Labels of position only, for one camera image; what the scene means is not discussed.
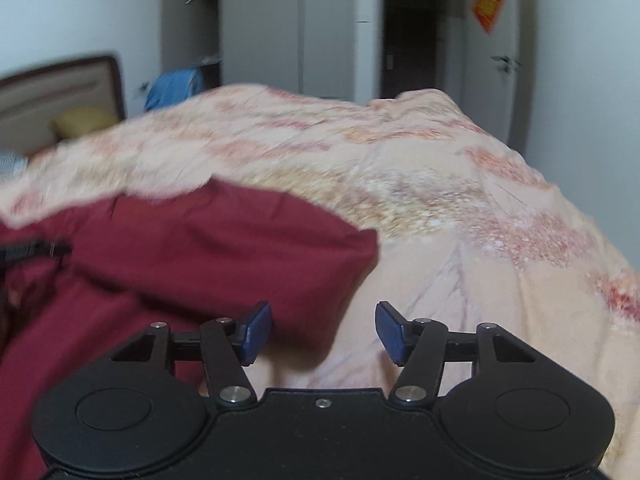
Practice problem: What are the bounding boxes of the blue cloth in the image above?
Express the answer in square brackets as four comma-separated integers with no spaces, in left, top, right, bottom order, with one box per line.
[144,67,206,112]

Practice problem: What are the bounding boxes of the grey striped cloth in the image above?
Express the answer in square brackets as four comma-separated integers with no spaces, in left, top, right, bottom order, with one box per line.
[0,150,28,178]

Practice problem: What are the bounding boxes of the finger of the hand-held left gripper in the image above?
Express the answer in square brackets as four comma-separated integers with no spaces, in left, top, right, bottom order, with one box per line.
[0,242,72,263]

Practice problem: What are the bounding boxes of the peach floral blanket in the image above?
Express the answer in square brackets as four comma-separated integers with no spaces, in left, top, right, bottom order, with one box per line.
[0,82,640,480]

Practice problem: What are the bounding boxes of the yellow pillow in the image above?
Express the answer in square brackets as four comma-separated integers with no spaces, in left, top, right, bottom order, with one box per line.
[52,105,121,140]

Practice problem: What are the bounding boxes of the brown padded bed headboard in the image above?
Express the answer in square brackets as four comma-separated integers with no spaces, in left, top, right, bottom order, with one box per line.
[0,54,127,158]

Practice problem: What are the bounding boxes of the dark red garment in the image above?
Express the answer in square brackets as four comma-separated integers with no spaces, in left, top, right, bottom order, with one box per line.
[0,177,381,480]

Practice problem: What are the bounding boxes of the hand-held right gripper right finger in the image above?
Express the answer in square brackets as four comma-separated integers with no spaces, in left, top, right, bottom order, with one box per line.
[375,301,538,408]

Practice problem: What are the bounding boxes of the red door poster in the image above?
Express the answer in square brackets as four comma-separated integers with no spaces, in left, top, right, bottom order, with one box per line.
[471,0,508,36]

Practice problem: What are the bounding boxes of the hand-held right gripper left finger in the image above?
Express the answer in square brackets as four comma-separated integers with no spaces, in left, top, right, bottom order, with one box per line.
[110,301,273,408]

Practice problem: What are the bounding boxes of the white room door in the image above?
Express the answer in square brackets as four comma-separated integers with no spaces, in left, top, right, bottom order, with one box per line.
[460,0,531,151]

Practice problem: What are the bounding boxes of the white wardrobe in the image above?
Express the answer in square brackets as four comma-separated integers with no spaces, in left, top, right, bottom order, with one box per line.
[161,0,357,103]

